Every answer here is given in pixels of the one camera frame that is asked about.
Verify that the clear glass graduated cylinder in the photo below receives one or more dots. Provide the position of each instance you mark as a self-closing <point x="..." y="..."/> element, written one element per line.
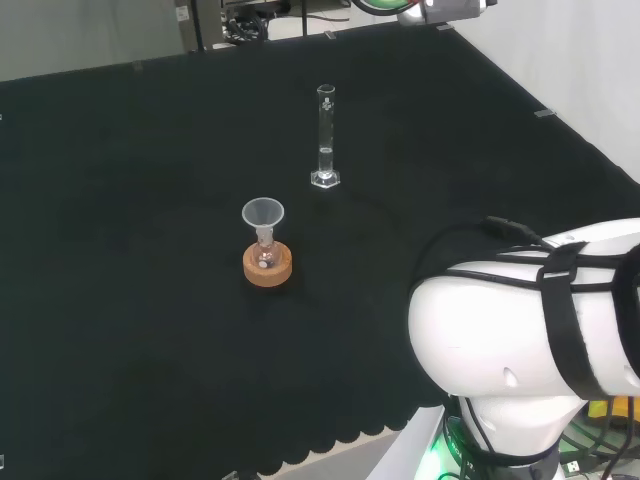
<point x="325" y="150"/>

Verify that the thin black stand pole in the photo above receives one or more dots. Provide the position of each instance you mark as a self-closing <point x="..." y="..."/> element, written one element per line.
<point x="304" y="17"/>

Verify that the small round-bottom glass flask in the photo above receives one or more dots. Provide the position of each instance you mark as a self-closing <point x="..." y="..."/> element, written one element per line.
<point x="264" y="256"/>

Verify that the clear plastic funnel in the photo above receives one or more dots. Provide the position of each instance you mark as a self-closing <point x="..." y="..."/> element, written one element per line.
<point x="263" y="212"/>

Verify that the black bench cloth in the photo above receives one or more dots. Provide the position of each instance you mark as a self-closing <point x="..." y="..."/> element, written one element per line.
<point x="150" y="250"/>

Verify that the silver plug connector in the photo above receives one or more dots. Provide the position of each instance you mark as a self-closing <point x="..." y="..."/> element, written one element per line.
<point x="573" y="466"/>

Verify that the yellow stop button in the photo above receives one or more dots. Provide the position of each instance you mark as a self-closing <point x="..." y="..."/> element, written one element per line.
<point x="622" y="407"/>

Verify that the black metal frame post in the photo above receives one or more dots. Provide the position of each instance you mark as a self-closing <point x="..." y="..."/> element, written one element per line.
<point x="192" y="25"/>

